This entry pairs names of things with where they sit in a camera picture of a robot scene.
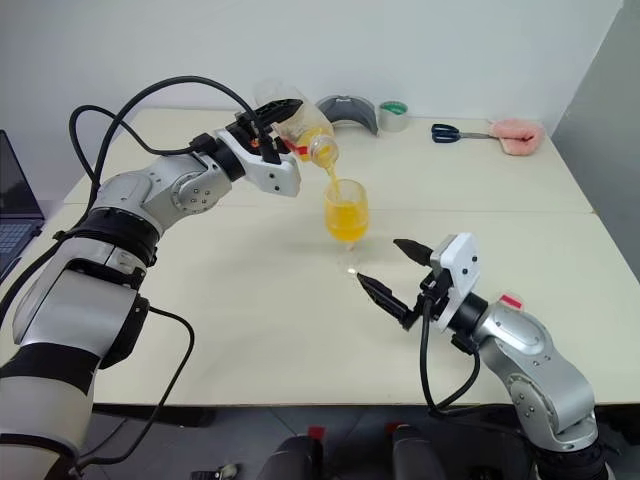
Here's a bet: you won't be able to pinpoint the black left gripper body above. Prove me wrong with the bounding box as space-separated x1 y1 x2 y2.
229 112 282 163

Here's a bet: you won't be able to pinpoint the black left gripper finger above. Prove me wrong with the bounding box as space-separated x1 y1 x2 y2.
254 98 306 124

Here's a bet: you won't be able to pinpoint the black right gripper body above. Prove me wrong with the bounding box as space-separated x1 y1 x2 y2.
399 271 454 332

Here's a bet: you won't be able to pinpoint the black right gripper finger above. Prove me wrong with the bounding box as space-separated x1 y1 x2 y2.
357 272 408 318
392 238 434 266

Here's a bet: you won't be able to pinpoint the clear orange juice bottle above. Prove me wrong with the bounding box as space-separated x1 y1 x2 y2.
253 78 342 169

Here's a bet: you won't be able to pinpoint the clear wine glass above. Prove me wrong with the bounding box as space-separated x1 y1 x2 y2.
323 179 374 276

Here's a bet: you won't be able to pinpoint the grey curved plastic shield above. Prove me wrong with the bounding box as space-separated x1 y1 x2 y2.
315 94 380 135

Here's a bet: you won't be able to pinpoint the grey tape roll green core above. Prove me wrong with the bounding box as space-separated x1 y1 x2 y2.
378 100 411 134

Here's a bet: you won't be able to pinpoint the pink fluffy cloth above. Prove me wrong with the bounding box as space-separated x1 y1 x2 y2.
488 118 546 158

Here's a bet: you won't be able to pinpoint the dark rounded block red tab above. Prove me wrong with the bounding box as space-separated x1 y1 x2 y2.
262 427 327 480
384 421 452 480

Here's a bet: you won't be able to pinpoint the dark laptop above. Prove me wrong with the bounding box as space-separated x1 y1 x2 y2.
0 129 46 282

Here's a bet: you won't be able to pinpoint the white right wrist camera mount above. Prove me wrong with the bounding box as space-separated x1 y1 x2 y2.
429 232 480 332

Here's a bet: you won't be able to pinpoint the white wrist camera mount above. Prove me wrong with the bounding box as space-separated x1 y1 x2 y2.
214 127 303 198
429 232 480 332

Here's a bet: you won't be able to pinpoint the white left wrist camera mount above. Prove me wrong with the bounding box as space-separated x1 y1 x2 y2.
214 127 303 198

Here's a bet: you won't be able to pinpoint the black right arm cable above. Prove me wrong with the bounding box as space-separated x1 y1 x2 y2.
419 294 484 419

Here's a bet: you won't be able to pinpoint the black handled scissors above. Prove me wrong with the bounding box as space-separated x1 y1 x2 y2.
430 123 494 145

